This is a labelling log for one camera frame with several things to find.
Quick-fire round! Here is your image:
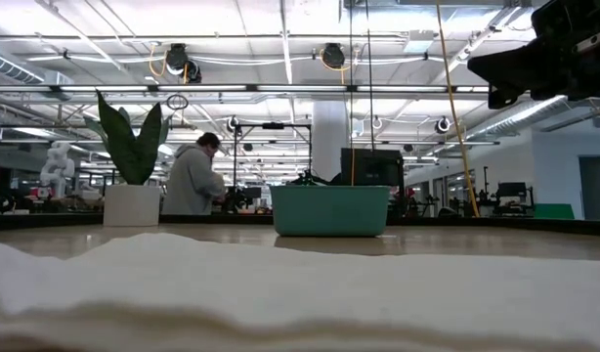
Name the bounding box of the white robot figure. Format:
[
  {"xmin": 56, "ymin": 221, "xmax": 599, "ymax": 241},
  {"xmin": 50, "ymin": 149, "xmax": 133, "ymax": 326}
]
[{"xmin": 39, "ymin": 140, "xmax": 77, "ymax": 199}]

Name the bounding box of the black equipment cart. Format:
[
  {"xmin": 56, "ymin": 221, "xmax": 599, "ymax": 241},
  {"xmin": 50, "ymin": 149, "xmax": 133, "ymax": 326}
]
[{"xmin": 493, "ymin": 181, "xmax": 535, "ymax": 217}]

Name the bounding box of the white square column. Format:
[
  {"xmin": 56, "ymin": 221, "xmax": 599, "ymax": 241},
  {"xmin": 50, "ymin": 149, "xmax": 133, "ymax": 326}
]
[{"xmin": 312, "ymin": 100, "xmax": 353, "ymax": 183}]

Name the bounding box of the thin hanging cable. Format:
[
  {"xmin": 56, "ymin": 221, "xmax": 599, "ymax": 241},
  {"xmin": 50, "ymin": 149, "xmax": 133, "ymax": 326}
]
[{"xmin": 348, "ymin": 0, "xmax": 356, "ymax": 187}]

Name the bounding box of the green plant in white pot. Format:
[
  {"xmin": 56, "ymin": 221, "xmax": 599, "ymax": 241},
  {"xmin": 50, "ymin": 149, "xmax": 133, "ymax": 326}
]
[{"xmin": 83, "ymin": 89, "xmax": 172, "ymax": 228}]

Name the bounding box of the silver ventilation duct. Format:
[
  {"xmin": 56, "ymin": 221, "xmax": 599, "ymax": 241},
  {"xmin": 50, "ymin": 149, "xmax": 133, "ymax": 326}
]
[{"xmin": 0, "ymin": 48, "xmax": 74, "ymax": 102}]

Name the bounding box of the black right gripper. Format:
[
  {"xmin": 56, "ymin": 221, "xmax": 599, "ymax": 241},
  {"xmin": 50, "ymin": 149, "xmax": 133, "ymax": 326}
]
[{"xmin": 467, "ymin": 0, "xmax": 600, "ymax": 110}]

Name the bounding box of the black metal frame stand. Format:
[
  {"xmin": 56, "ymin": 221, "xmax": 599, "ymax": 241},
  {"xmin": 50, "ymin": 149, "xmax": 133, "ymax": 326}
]
[{"xmin": 233, "ymin": 121, "xmax": 315, "ymax": 215}]

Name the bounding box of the green box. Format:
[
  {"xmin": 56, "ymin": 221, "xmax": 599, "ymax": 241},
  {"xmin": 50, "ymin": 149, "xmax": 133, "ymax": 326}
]
[{"xmin": 533, "ymin": 202, "xmax": 576, "ymax": 221}]

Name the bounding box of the teal plastic tupperware container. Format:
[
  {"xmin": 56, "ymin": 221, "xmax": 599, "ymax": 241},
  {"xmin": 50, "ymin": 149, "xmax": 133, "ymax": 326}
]
[{"xmin": 269, "ymin": 184, "xmax": 392, "ymax": 239}]

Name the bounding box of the yellow cable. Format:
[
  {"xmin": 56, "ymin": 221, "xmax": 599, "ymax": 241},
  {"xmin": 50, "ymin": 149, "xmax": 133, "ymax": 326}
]
[{"xmin": 434, "ymin": 0, "xmax": 481, "ymax": 219}]

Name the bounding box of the person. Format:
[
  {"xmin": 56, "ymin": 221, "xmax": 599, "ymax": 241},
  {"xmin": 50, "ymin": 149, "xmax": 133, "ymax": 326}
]
[{"xmin": 161, "ymin": 131, "xmax": 229, "ymax": 216}]

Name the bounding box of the white folded cloth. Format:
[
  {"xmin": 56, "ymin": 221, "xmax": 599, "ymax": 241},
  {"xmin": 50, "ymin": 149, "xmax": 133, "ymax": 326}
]
[{"xmin": 0, "ymin": 232, "xmax": 600, "ymax": 352}]

